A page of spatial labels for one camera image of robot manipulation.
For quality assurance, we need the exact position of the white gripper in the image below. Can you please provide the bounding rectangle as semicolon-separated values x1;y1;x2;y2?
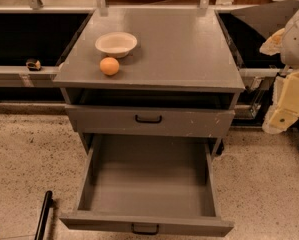
259;10;299;134

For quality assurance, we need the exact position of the orange fruit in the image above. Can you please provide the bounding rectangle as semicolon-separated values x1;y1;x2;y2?
100;57;119;76

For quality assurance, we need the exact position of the grey wooden drawer cabinet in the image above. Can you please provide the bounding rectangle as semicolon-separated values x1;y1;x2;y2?
55;8;244;147

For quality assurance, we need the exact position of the closed grey upper drawer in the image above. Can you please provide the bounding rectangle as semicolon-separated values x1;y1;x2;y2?
66;105;234;138

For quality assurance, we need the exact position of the open grey middle drawer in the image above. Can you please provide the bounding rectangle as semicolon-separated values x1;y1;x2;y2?
60;135;233;237

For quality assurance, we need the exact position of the dark grey side table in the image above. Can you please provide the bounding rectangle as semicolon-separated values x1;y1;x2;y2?
231;0;299;39

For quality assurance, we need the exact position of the white paper bowl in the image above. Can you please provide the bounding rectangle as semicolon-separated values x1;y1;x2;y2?
95;32;138;58

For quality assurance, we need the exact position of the small black yellow object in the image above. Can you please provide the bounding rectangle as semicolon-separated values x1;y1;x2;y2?
26;58;42;71

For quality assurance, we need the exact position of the black metal bar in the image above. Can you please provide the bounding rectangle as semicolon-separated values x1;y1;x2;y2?
34;190;53;240

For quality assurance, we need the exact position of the black upper drawer handle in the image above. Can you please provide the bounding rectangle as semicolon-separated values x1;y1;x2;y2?
134;115;163;124

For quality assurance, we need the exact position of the black drawer handle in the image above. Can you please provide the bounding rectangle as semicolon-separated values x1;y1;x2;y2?
134;115;163;124
131;223;160;236

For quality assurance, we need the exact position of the black middle drawer handle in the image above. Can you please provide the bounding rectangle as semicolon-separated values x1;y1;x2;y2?
131;223;160;236

